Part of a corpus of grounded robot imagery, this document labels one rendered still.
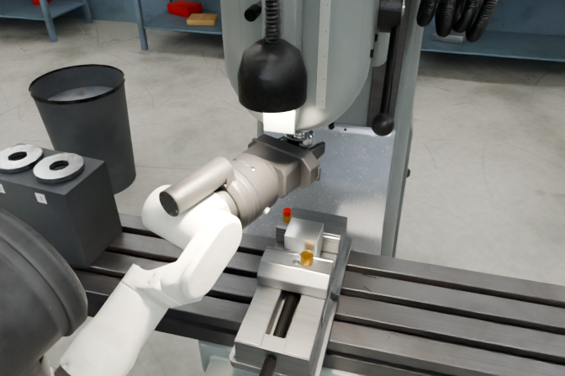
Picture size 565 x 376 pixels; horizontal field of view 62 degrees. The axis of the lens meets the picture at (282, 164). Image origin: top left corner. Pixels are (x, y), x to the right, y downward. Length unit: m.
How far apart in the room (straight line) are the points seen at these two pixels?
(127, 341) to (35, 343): 0.27
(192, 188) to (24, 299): 0.30
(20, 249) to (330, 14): 0.40
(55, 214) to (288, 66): 0.64
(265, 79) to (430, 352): 0.59
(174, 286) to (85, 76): 2.46
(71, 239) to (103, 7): 5.09
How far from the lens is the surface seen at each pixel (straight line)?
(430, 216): 2.66
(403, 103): 1.12
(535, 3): 5.10
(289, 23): 0.53
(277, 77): 0.46
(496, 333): 0.95
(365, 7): 0.58
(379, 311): 0.92
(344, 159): 1.14
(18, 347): 0.31
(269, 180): 0.63
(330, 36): 0.57
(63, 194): 0.94
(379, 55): 0.77
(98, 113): 2.56
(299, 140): 0.71
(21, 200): 1.03
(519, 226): 2.77
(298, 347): 0.77
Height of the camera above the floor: 1.63
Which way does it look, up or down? 34 degrees down
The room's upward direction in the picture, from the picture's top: straight up
